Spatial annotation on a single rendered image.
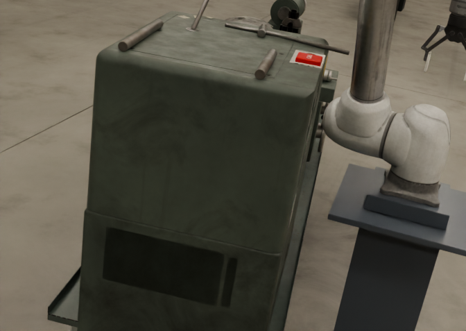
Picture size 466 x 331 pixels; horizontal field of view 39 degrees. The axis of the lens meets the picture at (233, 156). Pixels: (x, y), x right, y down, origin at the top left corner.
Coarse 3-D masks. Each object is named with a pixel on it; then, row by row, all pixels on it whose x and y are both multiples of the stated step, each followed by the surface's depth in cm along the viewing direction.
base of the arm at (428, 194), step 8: (392, 176) 208; (384, 184) 209; (392, 184) 208; (400, 184) 206; (408, 184) 204; (416, 184) 203; (432, 184) 204; (440, 184) 216; (384, 192) 206; (392, 192) 206; (400, 192) 205; (408, 192) 205; (416, 192) 204; (424, 192) 204; (432, 192) 206; (416, 200) 204; (424, 200) 203; (432, 200) 203
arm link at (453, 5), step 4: (452, 0) 220; (456, 0) 218; (460, 0) 217; (464, 0) 216; (452, 4) 220; (456, 4) 218; (460, 4) 217; (464, 4) 216; (452, 8) 220; (456, 8) 218; (460, 8) 218; (464, 8) 217; (452, 12) 222; (456, 12) 218; (460, 12) 218; (464, 12) 218; (460, 16) 219; (464, 16) 219
